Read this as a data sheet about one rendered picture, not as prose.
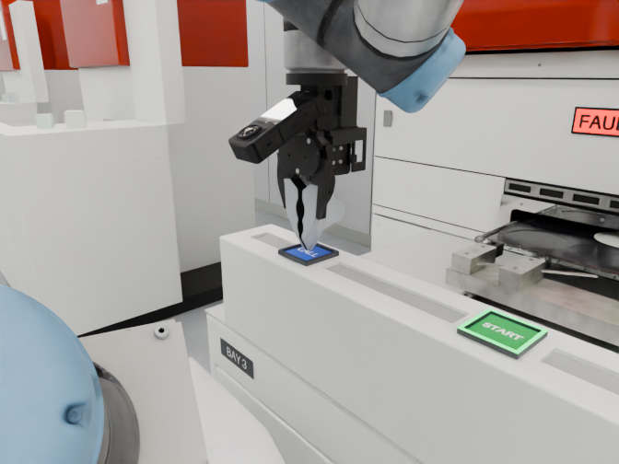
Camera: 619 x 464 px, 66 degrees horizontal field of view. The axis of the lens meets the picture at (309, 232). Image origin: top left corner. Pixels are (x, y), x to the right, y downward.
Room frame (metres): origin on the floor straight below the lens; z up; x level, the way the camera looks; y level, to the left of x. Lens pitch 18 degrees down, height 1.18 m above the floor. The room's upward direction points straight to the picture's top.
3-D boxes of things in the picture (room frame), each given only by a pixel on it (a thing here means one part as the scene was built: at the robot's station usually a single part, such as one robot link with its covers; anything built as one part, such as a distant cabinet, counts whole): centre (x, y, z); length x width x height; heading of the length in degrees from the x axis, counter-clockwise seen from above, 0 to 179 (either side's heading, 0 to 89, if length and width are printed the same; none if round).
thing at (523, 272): (0.66, -0.32, 0.89); 0.08 x 0.03 x 0.03; 131
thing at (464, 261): (0.72, -0.27, 0.89); 0.08 x 0.03 x 0.03; 131
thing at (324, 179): (0.54, -0.01, 1.06); 0.05 x 0.02 x 0.09; 41
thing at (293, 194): (0.59, 0.00, 1.01); 0.06 x 0.03 x 0.09; 131
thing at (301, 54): (0.57, -0.01, 1.20); 0.08 x 0.08 x 0.05
